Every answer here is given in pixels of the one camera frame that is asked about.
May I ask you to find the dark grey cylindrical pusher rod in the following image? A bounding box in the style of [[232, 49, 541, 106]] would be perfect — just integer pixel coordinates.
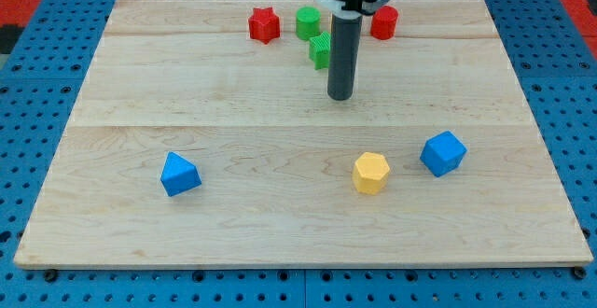
[[327, 15, 362, 101]]

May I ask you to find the blue cube block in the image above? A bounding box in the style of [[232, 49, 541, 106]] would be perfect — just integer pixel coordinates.
[[420, 131, 467, 177]]

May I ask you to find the green star block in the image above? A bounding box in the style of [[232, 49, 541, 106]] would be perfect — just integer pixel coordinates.
[[309, 32, 331, 70]]

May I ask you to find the yellow hexagon block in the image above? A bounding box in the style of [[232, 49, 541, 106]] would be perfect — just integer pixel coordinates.
[[352, 152, 390, 195]]

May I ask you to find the green cylinder block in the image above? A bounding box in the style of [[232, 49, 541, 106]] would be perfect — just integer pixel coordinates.
[[295, 7, 321, 41]]

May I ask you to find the blue triangular prism block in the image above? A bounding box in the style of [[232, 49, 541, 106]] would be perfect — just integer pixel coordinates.
[[160, 152, 202, 197]]

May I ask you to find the light wooden board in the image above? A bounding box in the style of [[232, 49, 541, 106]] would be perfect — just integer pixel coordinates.
[[14, 0, 593, 270]]

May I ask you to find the red cylinder block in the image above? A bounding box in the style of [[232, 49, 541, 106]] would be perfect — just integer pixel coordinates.
[[370, 6, 399, 40]]

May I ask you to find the red star block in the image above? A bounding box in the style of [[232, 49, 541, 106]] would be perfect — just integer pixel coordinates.
[[248, 7, 281, 44]]

